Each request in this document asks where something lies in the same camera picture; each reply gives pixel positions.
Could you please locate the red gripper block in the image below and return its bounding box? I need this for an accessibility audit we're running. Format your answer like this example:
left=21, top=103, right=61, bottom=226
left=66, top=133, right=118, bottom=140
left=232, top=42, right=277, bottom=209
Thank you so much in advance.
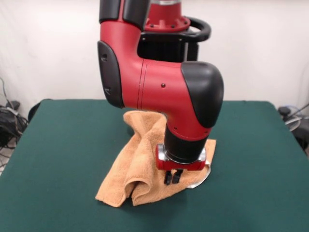
left=155, top=144, right=207, bottom=186

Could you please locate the tan terry towel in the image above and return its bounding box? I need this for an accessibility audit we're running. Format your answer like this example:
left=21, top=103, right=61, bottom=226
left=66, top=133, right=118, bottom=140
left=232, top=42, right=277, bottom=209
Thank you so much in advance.
left=95, top=110, right=217, bottom=208

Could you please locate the dark green table cloth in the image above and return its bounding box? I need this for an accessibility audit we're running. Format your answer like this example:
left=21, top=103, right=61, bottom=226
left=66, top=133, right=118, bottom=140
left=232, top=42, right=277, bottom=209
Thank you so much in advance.
left=0, top=98, right=309, bottom=232

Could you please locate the black bulky object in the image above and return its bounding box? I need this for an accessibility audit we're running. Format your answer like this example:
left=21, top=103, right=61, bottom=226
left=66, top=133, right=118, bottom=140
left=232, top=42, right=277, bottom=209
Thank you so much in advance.
left=293, top=125, right=309, bottom=155

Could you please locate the small black power brick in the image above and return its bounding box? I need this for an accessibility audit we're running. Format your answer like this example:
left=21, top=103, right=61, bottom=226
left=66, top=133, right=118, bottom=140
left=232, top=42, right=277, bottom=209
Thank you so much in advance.
left=6, top=100, right=21, bottom=110

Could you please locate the black robot pedestal with handle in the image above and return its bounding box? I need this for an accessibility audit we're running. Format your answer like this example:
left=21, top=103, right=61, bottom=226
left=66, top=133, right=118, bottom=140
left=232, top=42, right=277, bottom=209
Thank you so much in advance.
left=137, top=15, right=212, bottom=64

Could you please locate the bundle of black cables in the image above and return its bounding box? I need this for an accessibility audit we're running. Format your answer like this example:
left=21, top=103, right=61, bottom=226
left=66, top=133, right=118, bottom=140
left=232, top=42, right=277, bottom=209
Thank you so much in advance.
left=0, top=77, right=29, bottom=174

